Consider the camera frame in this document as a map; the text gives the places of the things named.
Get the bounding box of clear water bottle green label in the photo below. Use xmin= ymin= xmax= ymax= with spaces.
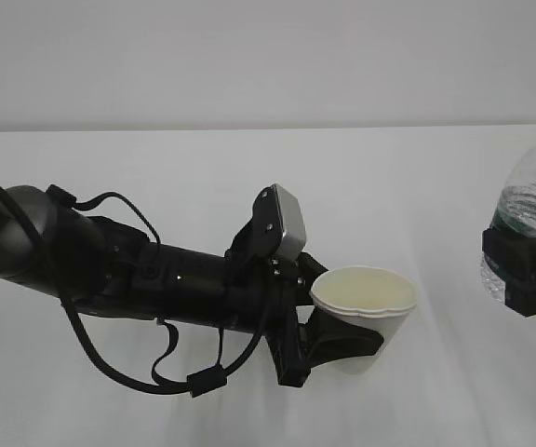
xmin=480 ymin=102 xmax=536 ymax=306

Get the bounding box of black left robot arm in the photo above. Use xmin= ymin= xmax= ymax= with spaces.
xmin=0 ymin=184 xmax=383 ymax=397

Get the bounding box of white paper cup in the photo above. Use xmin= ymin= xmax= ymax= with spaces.
xmin=310 ymin=265 xmax=419 ymax=375

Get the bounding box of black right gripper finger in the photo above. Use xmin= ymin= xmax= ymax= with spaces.
xmin=482 ymin=228 xmax=536 ymax=282

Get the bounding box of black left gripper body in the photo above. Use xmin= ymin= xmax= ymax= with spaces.
xmin=230 ymin=253 xmax=328 ymax=386

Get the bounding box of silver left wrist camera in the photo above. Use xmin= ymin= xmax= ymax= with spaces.
xmin=251 ymin=183 xmax=307 ymax=261

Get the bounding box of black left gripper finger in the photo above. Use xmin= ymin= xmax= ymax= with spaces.
xmin=301 ymin=307 xmax=384 ymax=373

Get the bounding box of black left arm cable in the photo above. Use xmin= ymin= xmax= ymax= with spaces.
xmin=0 ymin=162 xmax=297 ymax=400

